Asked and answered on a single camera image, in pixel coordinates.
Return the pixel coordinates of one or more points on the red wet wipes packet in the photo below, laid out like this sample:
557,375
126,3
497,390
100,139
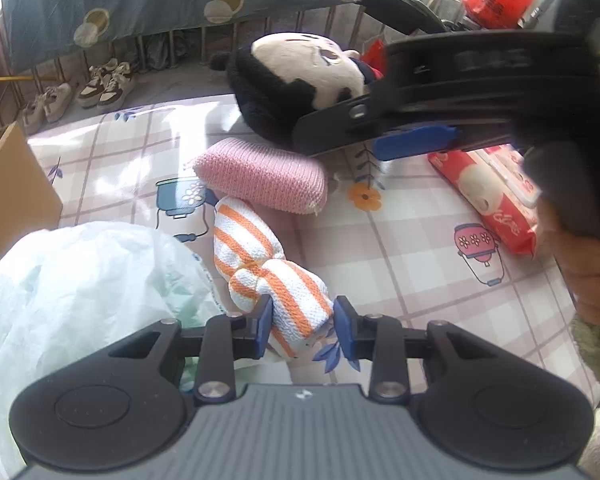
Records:
485,195

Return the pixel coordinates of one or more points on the dark grey hanging garment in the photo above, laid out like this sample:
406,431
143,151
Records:
172,50

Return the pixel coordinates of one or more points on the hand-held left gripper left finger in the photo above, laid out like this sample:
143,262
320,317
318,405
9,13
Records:
262,325

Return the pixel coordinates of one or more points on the brown and white sneaker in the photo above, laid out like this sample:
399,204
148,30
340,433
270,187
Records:
117,90
96,85

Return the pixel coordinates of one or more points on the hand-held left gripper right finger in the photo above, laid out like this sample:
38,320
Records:
344,330

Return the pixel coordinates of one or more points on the brown cardboard box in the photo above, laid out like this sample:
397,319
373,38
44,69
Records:
15,195

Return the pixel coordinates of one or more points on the orange striped white towel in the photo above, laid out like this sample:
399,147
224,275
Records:
290,290

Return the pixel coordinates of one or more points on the yellow stick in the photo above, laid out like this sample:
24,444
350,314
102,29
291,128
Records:
5,79

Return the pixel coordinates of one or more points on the pink knitted cloth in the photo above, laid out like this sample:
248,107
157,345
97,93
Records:
265,175

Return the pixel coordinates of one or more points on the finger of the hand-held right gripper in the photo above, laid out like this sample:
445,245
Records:
415,142
340,125

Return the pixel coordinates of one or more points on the black exercise bike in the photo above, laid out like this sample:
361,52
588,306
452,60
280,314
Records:
405,7

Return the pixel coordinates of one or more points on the metal balcony railing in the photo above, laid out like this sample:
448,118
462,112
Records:
141,50

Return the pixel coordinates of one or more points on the person's right hand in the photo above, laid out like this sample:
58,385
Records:
590,290

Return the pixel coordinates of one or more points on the pale green plastic bag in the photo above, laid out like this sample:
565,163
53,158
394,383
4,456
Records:
80,285

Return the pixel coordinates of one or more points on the black and white plush toy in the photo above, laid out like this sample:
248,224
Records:
280,60

